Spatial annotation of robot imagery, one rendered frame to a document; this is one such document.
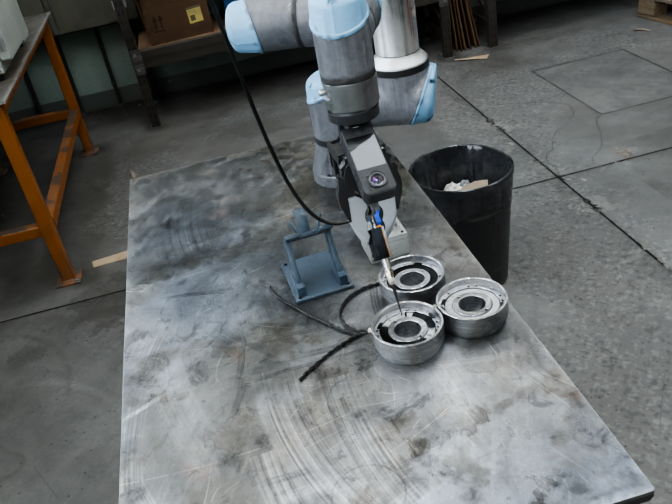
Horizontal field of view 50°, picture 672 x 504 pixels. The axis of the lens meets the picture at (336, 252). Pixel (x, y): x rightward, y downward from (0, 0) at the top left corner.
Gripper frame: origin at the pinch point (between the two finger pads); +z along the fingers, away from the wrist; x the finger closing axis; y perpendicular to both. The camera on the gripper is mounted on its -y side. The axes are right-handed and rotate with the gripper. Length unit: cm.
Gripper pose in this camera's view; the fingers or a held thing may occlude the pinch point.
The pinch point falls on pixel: (376, 236)
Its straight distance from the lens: 108.5
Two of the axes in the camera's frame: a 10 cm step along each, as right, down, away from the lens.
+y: -2.7, -4.8, 8.4
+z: 1.6, 8.3, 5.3
